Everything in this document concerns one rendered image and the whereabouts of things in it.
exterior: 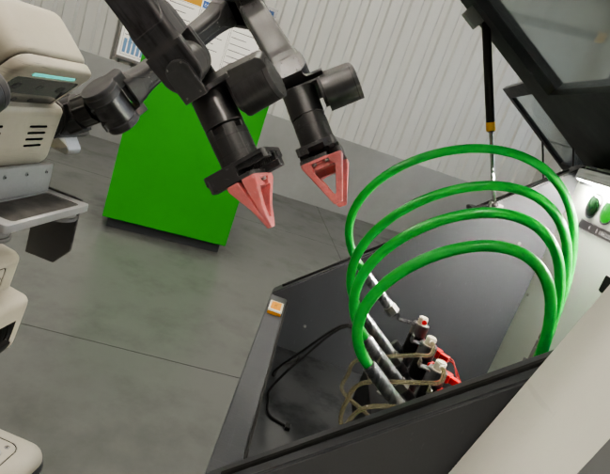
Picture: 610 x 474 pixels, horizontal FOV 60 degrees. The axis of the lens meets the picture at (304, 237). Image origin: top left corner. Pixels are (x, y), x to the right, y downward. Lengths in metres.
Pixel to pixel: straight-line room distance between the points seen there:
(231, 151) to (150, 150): 3.35
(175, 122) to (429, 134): 4.42
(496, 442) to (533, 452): 0.06
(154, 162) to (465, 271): 3.15
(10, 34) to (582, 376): 0.92
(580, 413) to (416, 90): 7.18
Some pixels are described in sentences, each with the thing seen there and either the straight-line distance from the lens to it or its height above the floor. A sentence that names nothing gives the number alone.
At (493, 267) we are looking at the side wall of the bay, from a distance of 1.26.
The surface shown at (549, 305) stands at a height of 1.26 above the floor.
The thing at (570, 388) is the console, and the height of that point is 1.24.
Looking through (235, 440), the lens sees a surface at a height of 0.95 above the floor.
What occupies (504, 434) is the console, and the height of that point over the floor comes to 1.16.
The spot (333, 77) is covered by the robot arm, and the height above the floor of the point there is 1.44.
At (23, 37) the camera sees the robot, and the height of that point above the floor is 1.34.
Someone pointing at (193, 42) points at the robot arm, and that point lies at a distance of 0.77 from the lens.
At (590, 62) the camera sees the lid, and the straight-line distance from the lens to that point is 1.00.
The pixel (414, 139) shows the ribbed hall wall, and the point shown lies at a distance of 7.64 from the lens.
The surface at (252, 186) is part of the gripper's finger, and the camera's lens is 0.72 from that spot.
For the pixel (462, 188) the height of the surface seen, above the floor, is 1.35.
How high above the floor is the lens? 1.40
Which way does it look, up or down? 14 degrees down
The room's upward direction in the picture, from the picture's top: 19 degrees clockwise
